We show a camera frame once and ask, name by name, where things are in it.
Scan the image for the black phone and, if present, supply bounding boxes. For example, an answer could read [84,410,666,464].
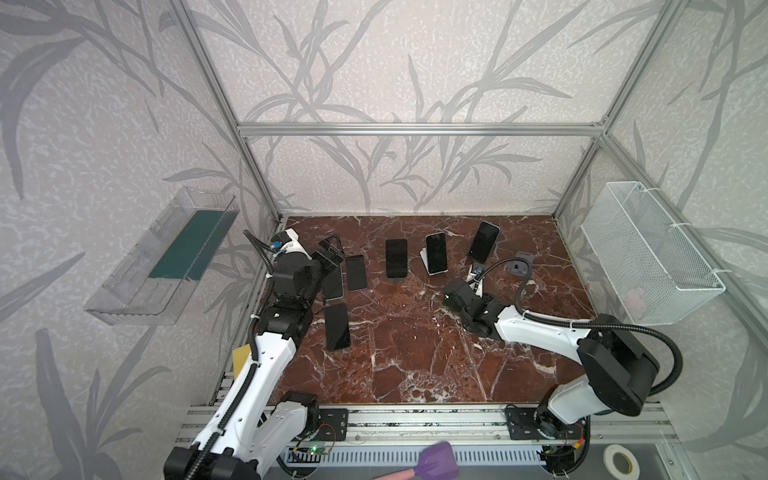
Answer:
[324,303,351,351]
[346,255,368,292]
[385,239,408,279]
[425,232,448,275]
[468,221,500,264]
[322,267,344,301]

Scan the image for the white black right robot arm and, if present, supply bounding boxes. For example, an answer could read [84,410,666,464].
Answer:
[443,279,659,438]

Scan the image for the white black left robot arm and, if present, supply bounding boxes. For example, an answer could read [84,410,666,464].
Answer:
[163,229,345,479]

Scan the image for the white phone stand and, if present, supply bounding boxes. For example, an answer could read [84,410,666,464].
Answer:
[419,247,448,276]

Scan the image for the purple grey phone stand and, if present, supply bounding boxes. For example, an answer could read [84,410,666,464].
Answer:
[505,251,535,277]

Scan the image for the yellow sponge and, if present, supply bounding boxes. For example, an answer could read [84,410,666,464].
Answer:
[232,345,251,378]

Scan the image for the purple pink spatula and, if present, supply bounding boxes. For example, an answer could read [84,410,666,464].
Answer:
[377,442,459,480]

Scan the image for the white tape roll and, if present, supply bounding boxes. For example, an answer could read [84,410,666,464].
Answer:
[603,444,640,480]

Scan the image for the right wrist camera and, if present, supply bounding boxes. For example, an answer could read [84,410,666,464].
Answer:
[466,263,485,296]

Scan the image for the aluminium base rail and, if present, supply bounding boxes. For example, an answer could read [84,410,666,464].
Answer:
[176,403,695,479]

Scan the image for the clear plastic wall bin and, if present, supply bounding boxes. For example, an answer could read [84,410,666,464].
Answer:
[85,187,240,326]

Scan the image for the white wire mesh basket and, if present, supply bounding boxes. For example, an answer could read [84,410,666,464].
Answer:
[581,181,726,326]

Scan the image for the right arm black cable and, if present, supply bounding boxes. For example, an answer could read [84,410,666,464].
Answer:
[476,257,685,397]

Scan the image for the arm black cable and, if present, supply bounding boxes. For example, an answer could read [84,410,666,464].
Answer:
[476,257,685,397]
[179,229,283,480]

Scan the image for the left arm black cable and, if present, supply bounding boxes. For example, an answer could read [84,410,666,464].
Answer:
[179,229,283,480]

